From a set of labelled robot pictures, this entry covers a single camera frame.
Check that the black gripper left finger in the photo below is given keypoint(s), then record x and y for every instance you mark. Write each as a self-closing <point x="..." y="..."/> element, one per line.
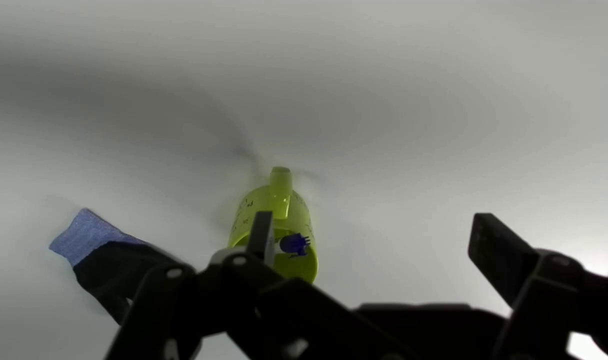
<point x="251" y="312"/>

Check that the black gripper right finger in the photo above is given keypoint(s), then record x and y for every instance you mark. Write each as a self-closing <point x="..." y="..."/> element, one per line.
<point x="556" y="307"/>

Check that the blue marker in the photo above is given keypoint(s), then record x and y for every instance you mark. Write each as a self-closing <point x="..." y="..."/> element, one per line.
<point x="294" y="244"/>

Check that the green mug with print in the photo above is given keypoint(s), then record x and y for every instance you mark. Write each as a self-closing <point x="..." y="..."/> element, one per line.
<point x="302" y="217"/>

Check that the blue cloth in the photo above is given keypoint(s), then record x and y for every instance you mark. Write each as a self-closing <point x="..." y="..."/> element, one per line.
<point x="85" y="232"/>

